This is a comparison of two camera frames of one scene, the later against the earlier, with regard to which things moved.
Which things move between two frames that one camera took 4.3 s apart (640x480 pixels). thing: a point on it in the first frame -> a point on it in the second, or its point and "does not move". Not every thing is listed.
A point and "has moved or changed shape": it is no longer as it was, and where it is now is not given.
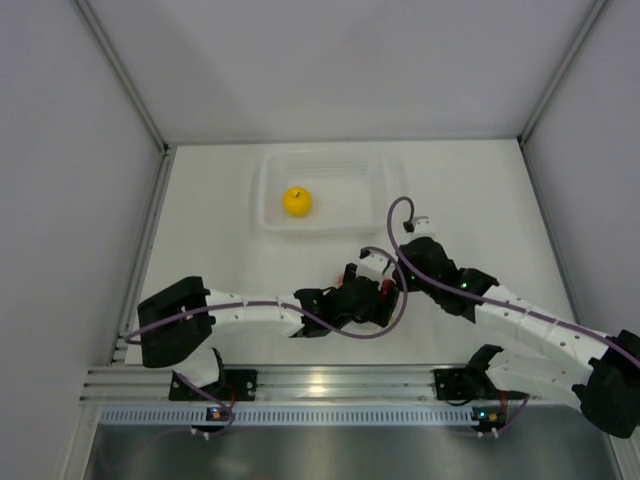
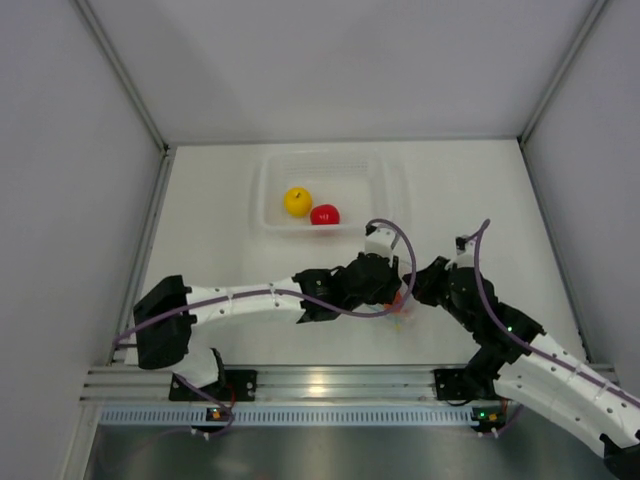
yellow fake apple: x=297 y=201 does not move
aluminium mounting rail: x=103 y=383 does not move
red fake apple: x=385 y=288 has moved or changed shape
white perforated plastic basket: x=350 y=191 does not move
